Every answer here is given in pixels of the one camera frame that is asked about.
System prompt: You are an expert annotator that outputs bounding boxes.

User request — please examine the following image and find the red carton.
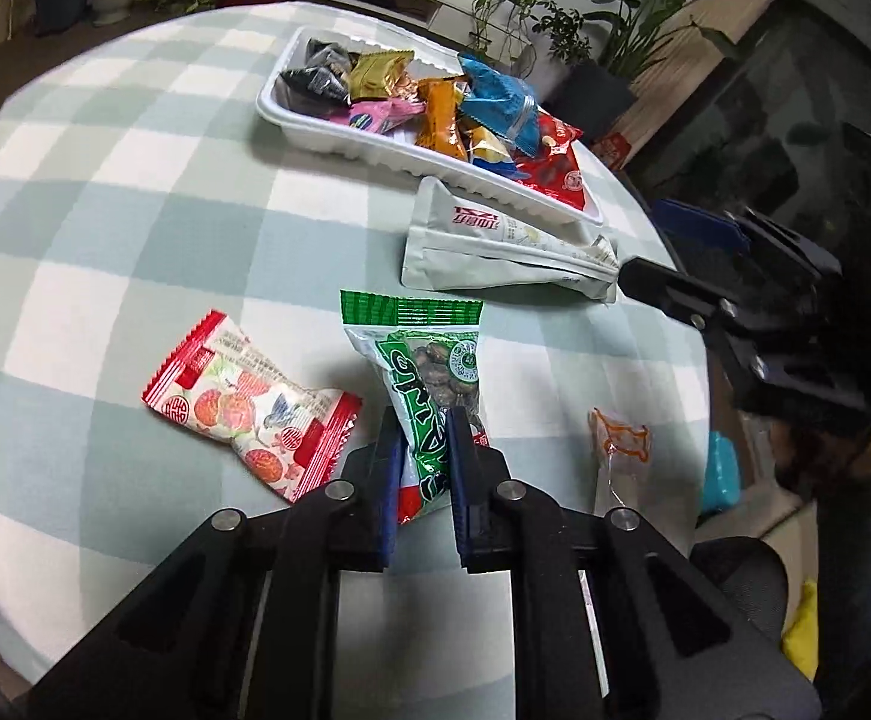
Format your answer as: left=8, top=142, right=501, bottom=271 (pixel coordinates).
left=593, top=133, right=635, bottom=170

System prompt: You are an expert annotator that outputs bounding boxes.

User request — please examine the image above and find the black snack packet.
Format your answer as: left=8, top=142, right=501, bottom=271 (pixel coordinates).
left=304, top=40, right=358, bottom=80
left=277, top=67, right=350, bottom=110

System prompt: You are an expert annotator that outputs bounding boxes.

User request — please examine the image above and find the small leafy houseplant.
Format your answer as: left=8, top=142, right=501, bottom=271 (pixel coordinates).
left=469, top=0, right=594, bottom=80

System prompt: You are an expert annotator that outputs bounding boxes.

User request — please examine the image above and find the gold snack packet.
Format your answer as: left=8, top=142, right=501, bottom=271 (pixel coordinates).
left=347, top=49, right=416, bottom=102

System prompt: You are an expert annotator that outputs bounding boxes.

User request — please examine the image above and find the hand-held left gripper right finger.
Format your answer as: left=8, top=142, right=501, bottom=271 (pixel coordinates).
left=446, top=405, right=822, bottom=720

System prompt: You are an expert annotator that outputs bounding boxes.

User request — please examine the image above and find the pink snack packet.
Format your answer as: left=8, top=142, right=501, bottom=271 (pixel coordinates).
left=334, top=97, right=425, bottom=134

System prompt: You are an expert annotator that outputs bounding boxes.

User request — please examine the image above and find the red white patterned snack packet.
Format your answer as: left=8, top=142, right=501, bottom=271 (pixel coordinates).
left=142, top=309, right=363, bottom=503

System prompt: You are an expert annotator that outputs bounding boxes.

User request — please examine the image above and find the black office chair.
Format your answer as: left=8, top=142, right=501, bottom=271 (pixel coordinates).
left=690, top=536, right=789, bottom=638

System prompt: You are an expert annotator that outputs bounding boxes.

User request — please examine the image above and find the green snack packet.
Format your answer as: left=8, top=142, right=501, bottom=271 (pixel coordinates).
left=340, top=289, right=488, bottom=526

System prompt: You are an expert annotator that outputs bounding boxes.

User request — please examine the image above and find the yellow object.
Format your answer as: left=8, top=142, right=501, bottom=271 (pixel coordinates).
left=780, top=577, right=822, bottom=680

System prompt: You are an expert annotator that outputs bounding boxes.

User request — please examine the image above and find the white snack pouch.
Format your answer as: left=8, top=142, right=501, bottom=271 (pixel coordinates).
left=401, top=176, right=620, bottom=305

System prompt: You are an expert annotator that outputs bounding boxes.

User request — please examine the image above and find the clear orange-print snack packet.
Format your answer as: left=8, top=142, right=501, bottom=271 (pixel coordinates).
left=589, top=406, right=654, bottom=518

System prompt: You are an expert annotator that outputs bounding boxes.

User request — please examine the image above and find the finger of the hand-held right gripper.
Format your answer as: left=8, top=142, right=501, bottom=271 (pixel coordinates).
left=617, top=256, right=819, bottom=361
left=653, top=197, right=842, bottom=293

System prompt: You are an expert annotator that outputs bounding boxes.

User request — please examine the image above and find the white plastic tray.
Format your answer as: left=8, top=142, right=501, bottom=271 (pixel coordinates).
left=256, top=25, right=605, bottom=226

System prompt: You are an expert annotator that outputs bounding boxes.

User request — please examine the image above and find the teal object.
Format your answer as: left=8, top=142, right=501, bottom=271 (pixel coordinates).
left=698, top=431, right=743, bottom=515

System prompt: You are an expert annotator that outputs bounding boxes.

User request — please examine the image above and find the person's right hand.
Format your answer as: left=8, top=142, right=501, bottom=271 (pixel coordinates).
left=774, top=421, right=871, bottom=496

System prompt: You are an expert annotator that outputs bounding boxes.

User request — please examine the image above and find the large broad-leaf houseplant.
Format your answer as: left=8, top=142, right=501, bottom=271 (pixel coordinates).
left=585, top=0, right=767, bottom=80

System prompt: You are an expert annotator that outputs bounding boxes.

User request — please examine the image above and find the dark grey plant pot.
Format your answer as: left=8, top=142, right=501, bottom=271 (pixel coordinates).
left=548, top=60, right=639, bottom=140

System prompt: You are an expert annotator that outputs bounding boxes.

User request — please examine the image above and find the orange snack packet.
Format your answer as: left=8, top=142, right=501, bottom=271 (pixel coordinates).
left=415, top=79, right=474, bottom=160

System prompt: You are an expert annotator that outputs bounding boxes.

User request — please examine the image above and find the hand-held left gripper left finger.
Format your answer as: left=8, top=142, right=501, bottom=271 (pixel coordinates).
left=26, top=405, right=407, bottom=720

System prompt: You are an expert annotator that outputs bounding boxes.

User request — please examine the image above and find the checked tablecloth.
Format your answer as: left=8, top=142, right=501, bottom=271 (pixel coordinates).
left=0, top=0, right=714, bottom=683

